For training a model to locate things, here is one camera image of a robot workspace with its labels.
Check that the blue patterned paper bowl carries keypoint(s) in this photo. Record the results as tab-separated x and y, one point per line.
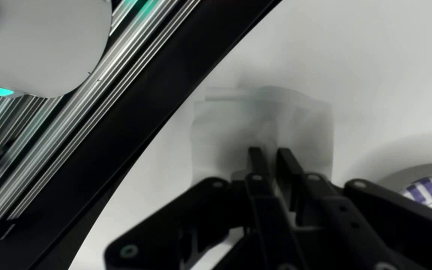
430	192

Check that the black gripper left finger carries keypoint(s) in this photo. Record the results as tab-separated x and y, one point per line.
201	225

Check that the aluminium robot stand frame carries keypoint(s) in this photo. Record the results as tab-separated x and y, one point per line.
51	129

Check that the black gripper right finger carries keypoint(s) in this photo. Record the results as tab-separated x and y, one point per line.
366	225

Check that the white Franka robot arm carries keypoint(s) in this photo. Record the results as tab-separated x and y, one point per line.
40	39

